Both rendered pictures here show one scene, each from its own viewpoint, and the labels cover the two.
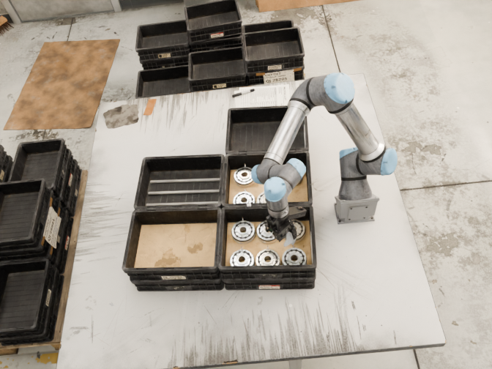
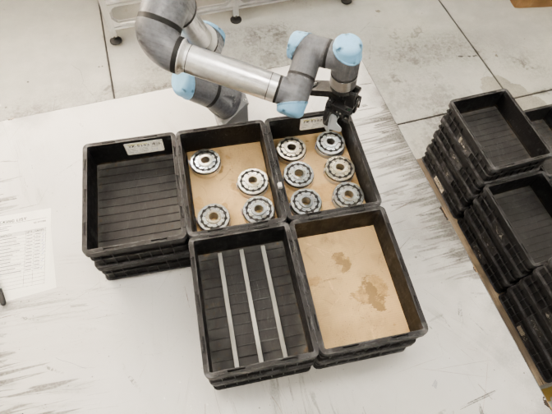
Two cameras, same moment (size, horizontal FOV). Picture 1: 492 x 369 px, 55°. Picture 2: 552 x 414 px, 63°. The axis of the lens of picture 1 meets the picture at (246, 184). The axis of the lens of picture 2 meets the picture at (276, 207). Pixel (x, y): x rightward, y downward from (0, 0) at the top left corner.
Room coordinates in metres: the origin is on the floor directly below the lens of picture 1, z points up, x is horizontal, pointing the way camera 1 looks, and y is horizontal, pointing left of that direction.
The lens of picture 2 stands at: (1.43, 0.69, 2.13)
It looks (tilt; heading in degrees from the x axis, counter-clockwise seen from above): 60 degrees down; 247
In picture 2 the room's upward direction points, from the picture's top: 3 degrees clockwise
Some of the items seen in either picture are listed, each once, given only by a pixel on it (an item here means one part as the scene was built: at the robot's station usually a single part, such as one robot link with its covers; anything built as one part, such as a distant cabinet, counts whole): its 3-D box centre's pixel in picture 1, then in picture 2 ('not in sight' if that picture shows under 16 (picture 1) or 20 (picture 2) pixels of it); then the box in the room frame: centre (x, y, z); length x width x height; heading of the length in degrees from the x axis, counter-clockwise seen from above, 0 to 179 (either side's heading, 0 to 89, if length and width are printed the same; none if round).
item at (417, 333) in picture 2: (173, 239); (354, 274); (1.03, 0.34, 0.92); 0.40 x 0.30 x 0.02; 81
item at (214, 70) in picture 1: (220, 81); not in sight; (2.64, 0.07, 0.31); 0.40 x 0.30 x 0.34; 86
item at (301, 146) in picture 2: (293, 229); (291, 148); (1.02, -0.17, 0.86); 0.10 x 0.10 x 0.01
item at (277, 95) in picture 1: (262, 99); (17, 252); (2.00, -0.18, 0.70); 0.33 x 0.23 x 0.01; 86
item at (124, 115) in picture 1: (120, 115); not in sight; (2.04, 0.66, 0.71); 0.22 x 0.19 x 0.01; 86
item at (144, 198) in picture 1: (182, 188); (250, 300); (1.33, 0.30, 0.87); 0.40 x 0.30 x 0.11; 81
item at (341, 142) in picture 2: (293, 258); (330, 142); (0.88, -0.15, 0.86); 0.10 x 0.10 x 0.01
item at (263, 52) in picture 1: (274, 69); not in sight; (2.62, -0.33, 0.37); 0.40 x 0.30 x 0.45; 86
